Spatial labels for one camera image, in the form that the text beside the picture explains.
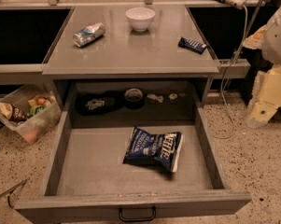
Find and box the clear plastic snack bin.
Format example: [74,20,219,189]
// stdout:
[0,84,61,143]

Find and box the grey counter cabinet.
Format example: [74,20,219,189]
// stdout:
[41,4,222,110]

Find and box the black tape roll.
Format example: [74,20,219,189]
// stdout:
[124,88,144,109]

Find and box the brown snack bag in bin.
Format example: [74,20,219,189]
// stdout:
[0,103,28,123]

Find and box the crushed silver blue can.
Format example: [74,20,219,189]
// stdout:
[73,22,105,48]

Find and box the black drawer handle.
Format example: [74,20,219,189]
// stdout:
[119,206,157,223]

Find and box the white cable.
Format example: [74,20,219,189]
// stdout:
[212,4,250,140]

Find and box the white ceramic bowl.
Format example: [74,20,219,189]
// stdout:
[125,7,155,32]

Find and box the dark blue snack bar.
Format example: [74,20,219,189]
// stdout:
[178,37,207,54]

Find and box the open grey top drawer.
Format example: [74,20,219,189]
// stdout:
[15,108,251,224]

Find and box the blue kettle chip bag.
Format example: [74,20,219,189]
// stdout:
[123,127,183,173]

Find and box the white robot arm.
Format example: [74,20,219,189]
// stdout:
[246,6,281,128]

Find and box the crumpled wrapper on shelf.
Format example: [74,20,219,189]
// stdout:
[147,93,163,104]

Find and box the black chip bag on shelf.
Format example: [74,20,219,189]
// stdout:
[75,91,124,116]

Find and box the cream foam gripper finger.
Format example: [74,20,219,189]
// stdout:
[246,64,281,128]

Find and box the small crumpled foil piece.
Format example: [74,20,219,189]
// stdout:
[168,93,178,101]

